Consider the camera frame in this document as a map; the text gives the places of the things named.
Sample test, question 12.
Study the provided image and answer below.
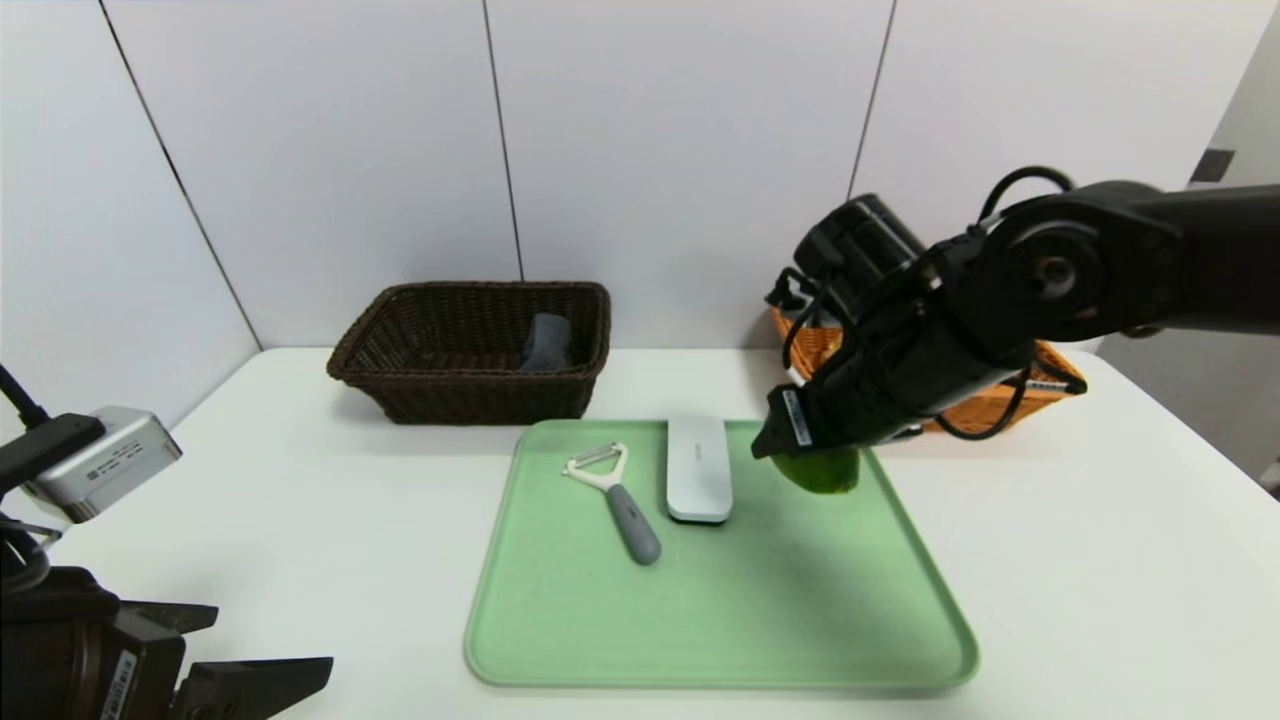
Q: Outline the white peeler with grey handle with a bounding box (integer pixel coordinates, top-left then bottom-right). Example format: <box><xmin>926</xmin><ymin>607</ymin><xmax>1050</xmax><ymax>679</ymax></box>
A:
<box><xmin>562</xmin><ymin>443</ymin><xmax>662</xmax><ymax>567</ymax></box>

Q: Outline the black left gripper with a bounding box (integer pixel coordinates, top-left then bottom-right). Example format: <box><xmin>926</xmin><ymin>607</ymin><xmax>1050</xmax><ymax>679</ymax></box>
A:
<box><xmin>1</xmin><ymin>598</ymin><xmax>334</xmax><ymax>720</ymax></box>

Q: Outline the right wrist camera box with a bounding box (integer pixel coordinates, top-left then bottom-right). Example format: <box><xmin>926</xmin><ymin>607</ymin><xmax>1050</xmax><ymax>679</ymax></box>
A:
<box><xmin>765</xmin><ymin>194</ymin><xmax>928</xmax><ymax>316</ymax></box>

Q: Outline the dark grey towel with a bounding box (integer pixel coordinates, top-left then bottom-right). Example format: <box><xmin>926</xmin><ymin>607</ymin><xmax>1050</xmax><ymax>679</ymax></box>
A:
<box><xmin>520</xmin><ymin>313</ymin><xmax>574</xmax><ymax>373</ymax></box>

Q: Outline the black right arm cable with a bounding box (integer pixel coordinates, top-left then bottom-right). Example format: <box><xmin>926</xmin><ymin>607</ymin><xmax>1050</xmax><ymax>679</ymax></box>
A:
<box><xmin>780</xmin><ymin>165</ymin><xmax>1089</xmax><ymax>442</ymax></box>

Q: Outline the green lime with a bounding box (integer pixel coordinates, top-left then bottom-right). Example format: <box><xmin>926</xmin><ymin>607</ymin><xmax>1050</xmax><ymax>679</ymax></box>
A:
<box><xmin>775</xmin><ymin>446</ymin><xmax>861</xmax><ymax>496</ymax></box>

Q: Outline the light green plastic tray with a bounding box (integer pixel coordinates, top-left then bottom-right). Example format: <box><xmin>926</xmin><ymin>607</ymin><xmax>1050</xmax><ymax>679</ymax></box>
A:
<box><xmin>463</xmin><ymin>418</ymin><xmax>980</xmax><ymax>690</ymax></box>

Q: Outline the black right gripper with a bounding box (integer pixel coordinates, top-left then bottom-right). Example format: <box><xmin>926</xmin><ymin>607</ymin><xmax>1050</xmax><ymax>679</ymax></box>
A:
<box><xmin>750</xmin><ymin>318</ymin><xmax>958</xmax><ymax>460</ymax></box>

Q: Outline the white rectangular plastic case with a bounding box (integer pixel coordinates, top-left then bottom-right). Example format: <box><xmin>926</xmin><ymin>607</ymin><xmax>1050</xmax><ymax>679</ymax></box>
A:
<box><xmin>665</xmin><ymin>417</ymin><xmax>734</xmax><ymax>525</ymax></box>

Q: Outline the orange wicker basket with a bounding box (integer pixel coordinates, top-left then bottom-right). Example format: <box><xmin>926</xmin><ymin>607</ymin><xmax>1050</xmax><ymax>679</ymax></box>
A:
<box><xmin>768</xmin><ymin>305</ymin><xmax>1088</xmax><ymax>433</ymax></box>

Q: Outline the dark brown wicker basket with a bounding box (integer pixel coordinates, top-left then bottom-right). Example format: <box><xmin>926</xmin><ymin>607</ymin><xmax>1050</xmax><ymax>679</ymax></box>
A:
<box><xmin>326</xmin><ymin>281</ymin><xmax>612</xmax><ymax>426</ymax></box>

